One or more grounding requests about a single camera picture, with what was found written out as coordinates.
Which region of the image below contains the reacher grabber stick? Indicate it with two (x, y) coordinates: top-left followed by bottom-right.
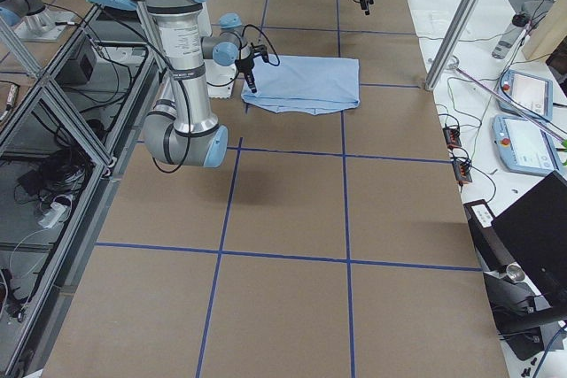
(445, 56), (566, 149)

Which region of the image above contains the aluminium frame post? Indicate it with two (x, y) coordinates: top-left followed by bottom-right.
(424, 0), (479, 91)

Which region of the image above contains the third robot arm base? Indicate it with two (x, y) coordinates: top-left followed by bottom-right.
(1, 0), (75, 42)

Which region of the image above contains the black box with label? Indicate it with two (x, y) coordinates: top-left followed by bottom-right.
(463, 199), (515, 273)

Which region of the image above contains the far blue teach pendant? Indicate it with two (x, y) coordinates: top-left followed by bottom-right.
(498, 70), (553, 122)

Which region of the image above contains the near blue teach pendant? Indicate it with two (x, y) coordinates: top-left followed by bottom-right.
(492, 115), (563, 176)

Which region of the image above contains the blue teach pendant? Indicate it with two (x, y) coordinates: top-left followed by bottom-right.
(492, 115), (563, 176)
(498, 70), (553, 122)

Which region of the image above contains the orange black connector box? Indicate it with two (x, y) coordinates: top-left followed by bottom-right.
(443, 126), (462, 150)

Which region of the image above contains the aluminium side frame rail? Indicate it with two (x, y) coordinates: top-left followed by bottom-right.
(1, 8), (158, 377)

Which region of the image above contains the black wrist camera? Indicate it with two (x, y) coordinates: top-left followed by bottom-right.
(251, 43), (270, 64)

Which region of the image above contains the light blue t-shirt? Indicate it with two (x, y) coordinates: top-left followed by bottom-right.
(241, 56), (360, 115)

